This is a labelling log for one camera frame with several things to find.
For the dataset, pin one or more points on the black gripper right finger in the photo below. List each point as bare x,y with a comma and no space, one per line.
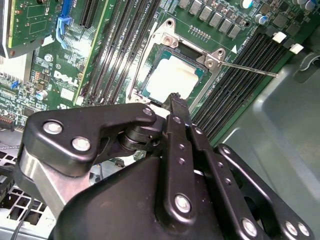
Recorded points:
212,160

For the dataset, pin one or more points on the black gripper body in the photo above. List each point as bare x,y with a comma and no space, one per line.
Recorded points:
112,212

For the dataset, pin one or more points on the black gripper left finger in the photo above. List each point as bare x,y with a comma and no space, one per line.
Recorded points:
75,125

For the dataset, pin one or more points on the metal socket cover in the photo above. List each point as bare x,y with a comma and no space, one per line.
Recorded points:
157,111

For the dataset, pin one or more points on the silver-topped CPU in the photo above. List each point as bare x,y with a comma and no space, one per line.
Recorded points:
172,77

